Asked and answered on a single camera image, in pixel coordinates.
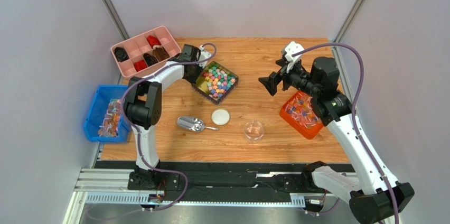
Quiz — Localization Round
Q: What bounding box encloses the square tin of star candies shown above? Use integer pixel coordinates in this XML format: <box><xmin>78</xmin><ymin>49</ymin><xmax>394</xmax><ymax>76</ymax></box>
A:
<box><xmin>192</xmin><ymin>61</ymin><xmax>239</xmax><ymax>106</ymax></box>

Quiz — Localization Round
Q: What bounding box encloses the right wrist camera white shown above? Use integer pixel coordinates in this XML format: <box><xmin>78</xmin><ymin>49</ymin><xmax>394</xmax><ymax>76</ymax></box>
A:
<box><xmin>282</xmin><ymin>41</ymin><xmax>305</xmax><ymax>73</ymax></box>

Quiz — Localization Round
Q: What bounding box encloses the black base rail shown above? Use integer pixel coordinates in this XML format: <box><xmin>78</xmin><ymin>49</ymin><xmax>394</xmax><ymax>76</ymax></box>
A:
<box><xmin>75</xmin><ymin>161</ymin><xmax>332</xmax><ymax>207</ymax></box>

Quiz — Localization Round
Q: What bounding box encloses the orange tray of candies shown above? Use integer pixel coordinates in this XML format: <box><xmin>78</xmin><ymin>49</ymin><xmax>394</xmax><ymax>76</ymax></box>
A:
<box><xmin>279</xmin><ymin>91</ymin><xmax>324</xmax><ymax>139</ymax></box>

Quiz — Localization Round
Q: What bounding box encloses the black chocolate in tray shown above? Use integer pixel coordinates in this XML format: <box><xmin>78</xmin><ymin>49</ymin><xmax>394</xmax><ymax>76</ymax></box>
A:
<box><xmin>114</xmin><ymin>46</ymin><xmax>129</xmax><ymax>62</ymax></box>

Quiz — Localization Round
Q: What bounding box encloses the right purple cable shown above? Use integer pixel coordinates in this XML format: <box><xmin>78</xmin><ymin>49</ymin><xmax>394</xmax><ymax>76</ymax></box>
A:
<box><xmin>292</xmin><ymin>43</ymin><xmax>400</xmax><ymax>224</ymax></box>

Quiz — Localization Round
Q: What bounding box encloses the pink compartment tray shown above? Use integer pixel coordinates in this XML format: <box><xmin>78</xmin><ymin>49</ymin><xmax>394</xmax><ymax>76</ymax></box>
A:
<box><xmin>110</xmin><ymin>26</ymin><xmax>181</xmax><ymax>79</ymax></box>

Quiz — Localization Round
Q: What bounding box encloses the blue plastic bin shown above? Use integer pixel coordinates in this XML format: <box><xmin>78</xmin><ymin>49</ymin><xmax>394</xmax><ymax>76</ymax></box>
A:
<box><xmin>83</xmin><ymin>85</ymin><xmax>130</xmax><ymax>144</ymax></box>

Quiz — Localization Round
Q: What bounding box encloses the white round lid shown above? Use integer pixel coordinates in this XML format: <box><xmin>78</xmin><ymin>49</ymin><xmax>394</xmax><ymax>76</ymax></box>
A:
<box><xmin>211</xmin><ymin>108</ymin><xmax>231</xmax><ymax>126</ymax></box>

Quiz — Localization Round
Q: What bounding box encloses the clear plastic cup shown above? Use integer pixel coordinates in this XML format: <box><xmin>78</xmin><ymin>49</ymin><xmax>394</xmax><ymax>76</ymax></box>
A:
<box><xmin>243</xmin><ymin>120</ymin><xmax>265</xmax><ymax>143</ymax></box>

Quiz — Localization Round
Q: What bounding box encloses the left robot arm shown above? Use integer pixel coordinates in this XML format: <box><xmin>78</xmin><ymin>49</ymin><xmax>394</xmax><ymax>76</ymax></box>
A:
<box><xmin>121</xmin><ymin>44</ymin><xmax>215</xmax><ymax>190</ymax></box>

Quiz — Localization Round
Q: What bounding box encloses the right aluminium frame post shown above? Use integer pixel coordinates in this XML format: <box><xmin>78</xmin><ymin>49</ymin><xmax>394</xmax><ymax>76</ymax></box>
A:
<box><xmin>332</xmin><ymin>0</ymin><xmax>383</xmax><ymax>46</ymax></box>

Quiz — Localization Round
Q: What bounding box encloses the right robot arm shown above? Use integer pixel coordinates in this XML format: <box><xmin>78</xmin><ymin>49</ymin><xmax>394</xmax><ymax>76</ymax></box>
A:
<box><xmin>259</xmin><ymin>57</ymin><xmax>415</xmax><ymax>223</ymax></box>

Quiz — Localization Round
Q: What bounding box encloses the left aluminium frame post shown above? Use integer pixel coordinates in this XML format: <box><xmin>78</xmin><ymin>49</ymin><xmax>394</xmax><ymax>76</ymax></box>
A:
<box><xmin>102</xmin><ymin>0</ymin><xmax>130</xmax><ymax>40</ymax></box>

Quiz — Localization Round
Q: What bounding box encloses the aluminium frame post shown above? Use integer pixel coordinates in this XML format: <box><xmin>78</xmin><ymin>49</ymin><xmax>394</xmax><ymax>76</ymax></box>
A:
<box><xmin>332</xmin><ymin>0</ymin><xmax>383</xmax><ymax>46</ymax></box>
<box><xmin>102</xmin><ymin>0</ymin><xmax>130</xmax><ymax>40</ymax></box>

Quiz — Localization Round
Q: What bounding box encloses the metal scoop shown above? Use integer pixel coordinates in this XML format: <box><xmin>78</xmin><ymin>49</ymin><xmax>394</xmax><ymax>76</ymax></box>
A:
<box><xmin>176</xmin><ymin>116</ymin><xmax>219</xmax><ymax>132</ymax></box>

